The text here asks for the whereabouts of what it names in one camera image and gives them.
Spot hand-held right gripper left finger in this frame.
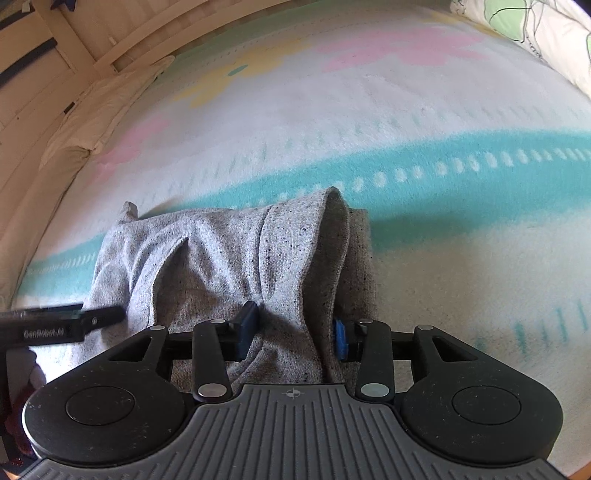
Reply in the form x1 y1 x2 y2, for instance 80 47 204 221
109 301 260 403

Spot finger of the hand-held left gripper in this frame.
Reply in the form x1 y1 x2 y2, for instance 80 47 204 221
0 302 126 357

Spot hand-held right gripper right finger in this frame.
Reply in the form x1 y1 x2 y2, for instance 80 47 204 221
332 316 482 400

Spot grey pants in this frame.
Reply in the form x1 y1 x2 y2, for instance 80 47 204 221
83 185 376 394

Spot bed with pastel blanket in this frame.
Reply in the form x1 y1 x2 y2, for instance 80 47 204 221
9 0 591 476

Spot cream pillow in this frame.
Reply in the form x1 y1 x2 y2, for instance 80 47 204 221
39 55 177 172

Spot wooden bed headboard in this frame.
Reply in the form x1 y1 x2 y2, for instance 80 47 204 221
48 0 262 78

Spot folded floral quilt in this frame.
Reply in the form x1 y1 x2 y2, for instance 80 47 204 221
450 0 591 99

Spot black wall strip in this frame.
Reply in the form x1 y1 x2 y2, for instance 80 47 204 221
0 39 57 88

